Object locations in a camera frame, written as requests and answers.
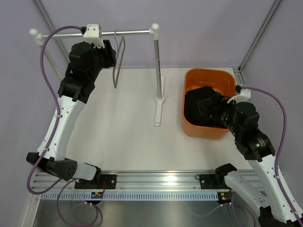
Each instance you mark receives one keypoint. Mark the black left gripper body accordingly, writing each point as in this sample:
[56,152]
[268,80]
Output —
[103,57]

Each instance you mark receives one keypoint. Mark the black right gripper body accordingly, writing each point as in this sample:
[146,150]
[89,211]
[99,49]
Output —
[225,111]

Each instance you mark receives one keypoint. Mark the black shorts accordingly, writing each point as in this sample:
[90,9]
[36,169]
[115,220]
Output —
[191,112]

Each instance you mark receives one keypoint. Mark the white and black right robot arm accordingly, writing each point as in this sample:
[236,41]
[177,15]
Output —
[274,208]

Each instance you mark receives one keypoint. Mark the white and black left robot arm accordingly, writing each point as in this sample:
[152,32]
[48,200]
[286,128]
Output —
[86,62]

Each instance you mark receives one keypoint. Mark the orange plastic basket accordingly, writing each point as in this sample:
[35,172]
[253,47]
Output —
[221,81]

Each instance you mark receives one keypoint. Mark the silver clothes rack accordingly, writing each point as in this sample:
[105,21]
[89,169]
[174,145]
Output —
[74,31]

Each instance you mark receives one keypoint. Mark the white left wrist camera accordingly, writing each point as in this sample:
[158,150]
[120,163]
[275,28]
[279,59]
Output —
[92,35]

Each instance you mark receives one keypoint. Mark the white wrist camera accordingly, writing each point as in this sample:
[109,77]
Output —
[243,95]
[92,35]

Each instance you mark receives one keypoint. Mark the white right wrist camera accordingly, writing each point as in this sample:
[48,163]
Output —
[243,95]

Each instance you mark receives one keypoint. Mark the aluminium mounting rail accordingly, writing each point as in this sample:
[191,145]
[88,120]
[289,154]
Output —
[154,181]

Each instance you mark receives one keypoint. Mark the white slotted cable duct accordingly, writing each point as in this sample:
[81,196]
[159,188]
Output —
[131,196]

